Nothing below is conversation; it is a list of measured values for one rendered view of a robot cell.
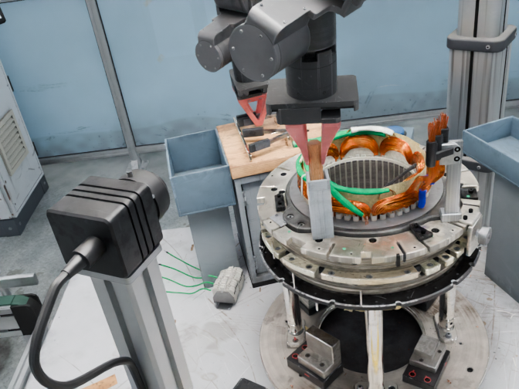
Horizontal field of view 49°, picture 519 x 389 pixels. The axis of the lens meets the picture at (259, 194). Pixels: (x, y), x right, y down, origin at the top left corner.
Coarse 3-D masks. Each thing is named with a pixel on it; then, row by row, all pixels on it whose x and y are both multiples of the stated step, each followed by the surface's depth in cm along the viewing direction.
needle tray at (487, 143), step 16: (480, 128) 102; (496, 128) 103; (512, 128) 104; (464, 144) 102; (480, 144) 97; (496, 144) 103; (512, 144) 102; (480, 160) 98; (496, 160) 94; (512, 160) 91; (496, 176) 98; (512, 176) 92; (496, 192) 99; (512, 192) 95; (496, 208) 101; (512, 208) 96; (496, 224) 102; (512, 224) 98; (496, 240) 103; (512, 240) 99; (496, 256) 105; (512, 256) 100; (496, 272) 106; (512, 272) 101; (512, 288) 103
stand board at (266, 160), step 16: (224, 128) 114; (240, 128) 113; (272, 128) 112; (320, 128) 109; (224, 144) 108; (240, 144) 107; (272, 144) 106; (240, 160) 102; (256, 160) 101; (272, 160) 101; (240, 176) 101
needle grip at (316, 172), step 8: (312, 144) 68; (320, 144) 68; (312, 152) 68; (320, 152) 69; (312, 160) 69; (320, 160) 69; (312, 168) 70; (320, 168) 70; (312, 176) 70; (320, 176) 70
